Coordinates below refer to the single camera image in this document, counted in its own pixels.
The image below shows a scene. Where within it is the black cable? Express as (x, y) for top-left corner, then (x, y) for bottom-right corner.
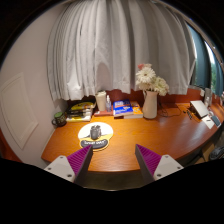
(157, 99), (191, 118)

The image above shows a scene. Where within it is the white flower bouquet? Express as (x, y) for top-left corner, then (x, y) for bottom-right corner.
(134, 62), (170, 98)

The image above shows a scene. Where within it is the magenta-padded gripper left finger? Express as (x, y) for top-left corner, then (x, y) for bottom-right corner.
(43, 143), (94, 187)

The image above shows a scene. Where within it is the clear spray bottle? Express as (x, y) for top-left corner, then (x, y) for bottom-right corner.
(105, 94), (113, 113)

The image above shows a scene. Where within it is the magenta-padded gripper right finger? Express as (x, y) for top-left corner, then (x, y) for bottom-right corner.
(134, 143), (185, 186)

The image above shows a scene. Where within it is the white curtain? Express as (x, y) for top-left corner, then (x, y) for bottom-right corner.
(46, 0), (198, 102)

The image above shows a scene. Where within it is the red notebook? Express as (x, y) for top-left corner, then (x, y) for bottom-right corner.
(93, 109), (114, 117)

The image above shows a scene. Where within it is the window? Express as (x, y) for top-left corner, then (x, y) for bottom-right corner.
(188, 24), (224, 98)

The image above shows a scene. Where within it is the white black round mouse pad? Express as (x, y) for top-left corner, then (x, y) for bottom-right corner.
(77, 121), (115, 151)

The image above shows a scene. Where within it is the white wall panel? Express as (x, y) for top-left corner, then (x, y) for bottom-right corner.
(0, 72), (39, 150)

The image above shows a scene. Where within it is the yellow black book stack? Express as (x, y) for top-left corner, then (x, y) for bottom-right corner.
(65, 101), (97, 123)

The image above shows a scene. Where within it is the white ceramic jug vase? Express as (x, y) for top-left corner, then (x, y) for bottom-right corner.
(141, 89), (160, 120)

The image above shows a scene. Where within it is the white tumbler cup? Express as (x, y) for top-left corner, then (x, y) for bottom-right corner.
(94, 90), (108, 112)

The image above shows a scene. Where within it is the green mug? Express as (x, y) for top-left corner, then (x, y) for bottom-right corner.
(51, 110), (68, 128)

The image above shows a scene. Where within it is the grey black computer mouse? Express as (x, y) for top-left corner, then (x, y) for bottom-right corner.
(89, 124), (103, 141)

